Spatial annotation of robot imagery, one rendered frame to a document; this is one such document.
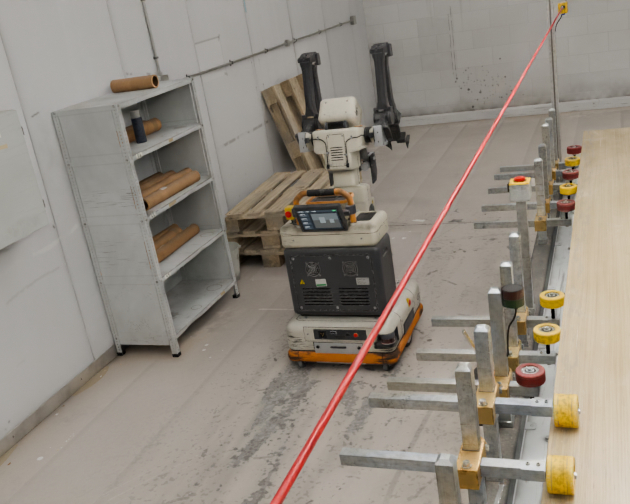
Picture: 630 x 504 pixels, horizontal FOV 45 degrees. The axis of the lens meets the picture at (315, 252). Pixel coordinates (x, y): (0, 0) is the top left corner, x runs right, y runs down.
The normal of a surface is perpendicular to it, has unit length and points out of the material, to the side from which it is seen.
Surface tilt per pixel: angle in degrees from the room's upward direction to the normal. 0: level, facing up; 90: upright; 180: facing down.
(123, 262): 90
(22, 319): 90
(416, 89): 90
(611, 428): 0
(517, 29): 90
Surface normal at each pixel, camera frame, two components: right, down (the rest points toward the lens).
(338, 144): -0.36, 0.23
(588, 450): -0.16, -0.93
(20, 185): 0.93, -0.03
